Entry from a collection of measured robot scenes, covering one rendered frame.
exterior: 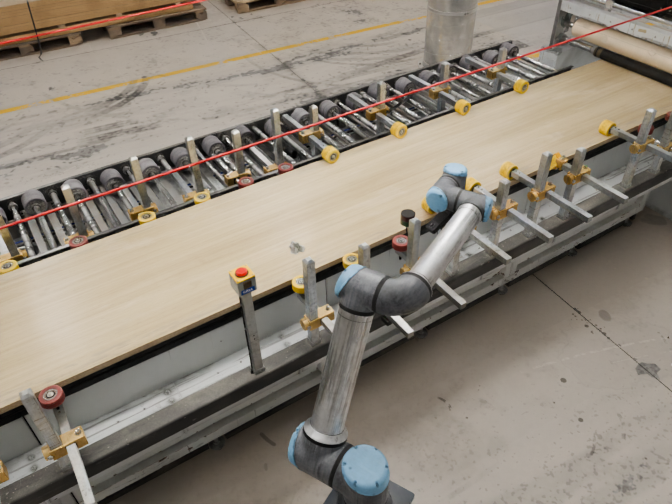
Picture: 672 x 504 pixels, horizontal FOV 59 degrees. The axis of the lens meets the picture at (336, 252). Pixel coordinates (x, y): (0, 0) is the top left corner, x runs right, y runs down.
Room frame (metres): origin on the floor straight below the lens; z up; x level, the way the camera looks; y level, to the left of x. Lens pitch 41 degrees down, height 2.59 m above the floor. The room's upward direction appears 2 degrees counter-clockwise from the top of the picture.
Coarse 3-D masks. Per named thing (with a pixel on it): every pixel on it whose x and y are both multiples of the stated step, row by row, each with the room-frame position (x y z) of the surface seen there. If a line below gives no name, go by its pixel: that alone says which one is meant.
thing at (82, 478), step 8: (64, 408) 1.26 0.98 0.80; (56, 416) 1.21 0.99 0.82; (64, 416) 1.21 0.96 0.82; (64, 424) 1.18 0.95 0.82; (64, 432) 1.15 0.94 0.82; (72, 448) 1.09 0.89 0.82; (72, 456) 1.06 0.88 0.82; (80, 456) 1.07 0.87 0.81; (72, 464) 1.03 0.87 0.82; (80, 464) 1.03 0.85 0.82; (80, 472) 1.00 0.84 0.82; (80, 480) 0.97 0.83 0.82; (88, 480) 0.98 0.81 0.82; (80, 488) 0.95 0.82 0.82; (88, 488) 0.95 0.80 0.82; (88, 496) 0.92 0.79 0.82
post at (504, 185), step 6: (504, 180) 2.15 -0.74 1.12; (498, 186) 2.16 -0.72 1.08; (504, 186) 2.13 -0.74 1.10; (498, 192) 2.16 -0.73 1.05; (504, 192) 2.13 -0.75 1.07; (498, 198) 2.15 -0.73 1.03; (504, 198) 2.14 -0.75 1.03; (498, 204) 2.14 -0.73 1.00; (504, 204) 2.14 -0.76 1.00; (492, 222) 2.16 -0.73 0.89; (498, 222) 2.13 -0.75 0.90; (492, 228) 2.15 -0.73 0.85; (498, 228) 2.14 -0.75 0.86; (492, 234) 2.15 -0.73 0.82; (498, 234) 2.14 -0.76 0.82; (492, 240) 2.14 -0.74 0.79; (498, 240) 2.15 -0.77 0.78
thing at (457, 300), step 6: (396, 252) 2.02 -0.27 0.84; (402, 252) 1.99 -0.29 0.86; (438, 282) 1.79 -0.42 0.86; (438, 288) 1.78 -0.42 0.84; (444, 288) 1.76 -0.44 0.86; (450, 288) 1.76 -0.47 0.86; (444, 294) 1.74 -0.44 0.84; (450, 294) 1.72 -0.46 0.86; (456, 294) 1.72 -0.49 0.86; (450, 300) 1.71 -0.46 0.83; (456, 300) 1.69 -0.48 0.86; (462, 300) 1.68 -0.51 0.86; (462, 306) 1.66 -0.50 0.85
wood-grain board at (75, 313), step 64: (448, 128) 3.01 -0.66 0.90; (512, 128) 2.99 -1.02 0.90; (576, 128) 2.97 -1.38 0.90; (256, 192) 2.43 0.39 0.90; (320, 192) 2.41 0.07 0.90; (384, 192) 2.40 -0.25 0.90; (64, 256) 1.98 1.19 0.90; (128, 256) 1.97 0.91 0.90; (192, 256) 1.96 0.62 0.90; (256, 256) 1.95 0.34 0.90; (320, 256) 1.93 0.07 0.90; (0, 320) 1.61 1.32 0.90; (64, 320) 1.60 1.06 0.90; (128, 320) 1.59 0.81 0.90; (192, 320) 1.58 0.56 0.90; (0, 384) 1.30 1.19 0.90; (64, 384) 1.31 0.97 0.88
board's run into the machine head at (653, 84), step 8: (600, 64) 3.82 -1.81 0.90; (608, 64) 3.81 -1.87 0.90; (616, 72) 3.69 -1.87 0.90; (624, 72) 3.68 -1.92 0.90; (632, 72) 3.68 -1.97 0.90; (632, 80) 3.56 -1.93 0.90; (640, 80) 3.56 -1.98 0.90; (648, 80) 3.55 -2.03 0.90; (656, 88) 3.44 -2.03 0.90; (664, 88) 3.44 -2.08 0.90
